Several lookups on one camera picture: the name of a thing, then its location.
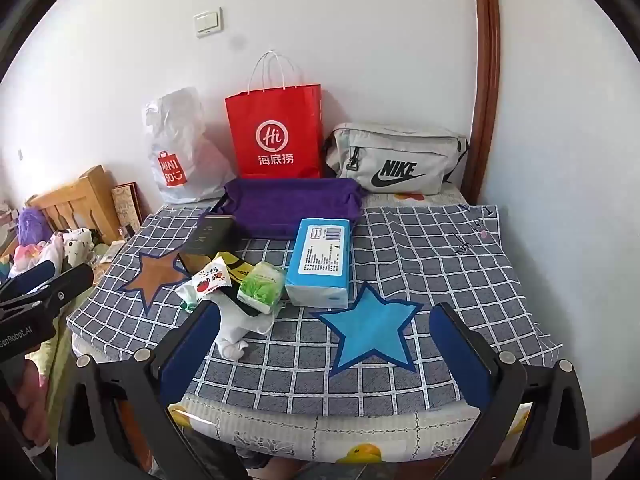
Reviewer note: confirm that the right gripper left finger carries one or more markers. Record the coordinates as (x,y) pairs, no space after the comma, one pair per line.
(180,353)

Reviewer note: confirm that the wall light switch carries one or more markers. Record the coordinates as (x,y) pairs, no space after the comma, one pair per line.
(208,23)

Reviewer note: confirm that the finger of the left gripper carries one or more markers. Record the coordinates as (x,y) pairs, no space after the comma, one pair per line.
(52,295)
(24,283)

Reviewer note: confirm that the blue paper star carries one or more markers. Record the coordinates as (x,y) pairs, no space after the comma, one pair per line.
(372,326)

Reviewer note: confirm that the wooden headboard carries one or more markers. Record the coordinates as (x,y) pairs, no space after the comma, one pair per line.
(86,202)

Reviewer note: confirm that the white green sock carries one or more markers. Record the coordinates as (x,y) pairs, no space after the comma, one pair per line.
(235,323)

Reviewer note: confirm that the person left hand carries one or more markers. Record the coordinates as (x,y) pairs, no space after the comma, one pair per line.
(32,400)

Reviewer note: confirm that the dark green tea tin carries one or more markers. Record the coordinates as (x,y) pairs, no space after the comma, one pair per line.
(214,233)

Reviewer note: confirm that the white Miniso plastic bag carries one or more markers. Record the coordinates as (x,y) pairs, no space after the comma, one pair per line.
(186,166)

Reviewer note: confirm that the red paper shopping bag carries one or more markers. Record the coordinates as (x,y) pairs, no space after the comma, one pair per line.
(277,131)

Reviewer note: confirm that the green wet wipe pack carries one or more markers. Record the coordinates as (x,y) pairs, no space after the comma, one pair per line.
(262,288)

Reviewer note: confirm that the colourful bedding pile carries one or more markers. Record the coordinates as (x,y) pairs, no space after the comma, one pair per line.
(63,250)

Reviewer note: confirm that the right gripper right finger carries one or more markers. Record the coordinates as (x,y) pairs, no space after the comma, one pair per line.
(469,357)

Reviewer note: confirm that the grey checked cloth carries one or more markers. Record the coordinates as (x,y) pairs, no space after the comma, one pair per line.
(426,255)

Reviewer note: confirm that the yellow black pouch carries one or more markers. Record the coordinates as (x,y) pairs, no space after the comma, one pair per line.
(238,268)

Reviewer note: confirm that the grey Nike waist bag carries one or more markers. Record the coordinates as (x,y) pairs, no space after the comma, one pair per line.
(387,159)

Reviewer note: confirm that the purple plush toy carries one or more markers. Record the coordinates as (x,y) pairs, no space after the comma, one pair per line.
(32,227)

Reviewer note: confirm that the purple towel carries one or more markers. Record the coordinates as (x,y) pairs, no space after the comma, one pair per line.
(273,208)

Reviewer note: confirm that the duck pattern bedsheet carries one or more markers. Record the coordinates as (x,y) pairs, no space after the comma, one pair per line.
(399,439)

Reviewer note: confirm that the blue tissue pack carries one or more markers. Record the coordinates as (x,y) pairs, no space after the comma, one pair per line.
(318,272)

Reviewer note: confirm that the brown wooden door frame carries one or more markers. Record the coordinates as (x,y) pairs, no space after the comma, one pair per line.
(486,96)

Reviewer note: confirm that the white tomato snack packet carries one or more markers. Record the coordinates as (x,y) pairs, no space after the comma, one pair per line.
(203,283)

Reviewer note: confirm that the brown paper star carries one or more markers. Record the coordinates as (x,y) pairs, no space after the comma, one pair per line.
(154,273)

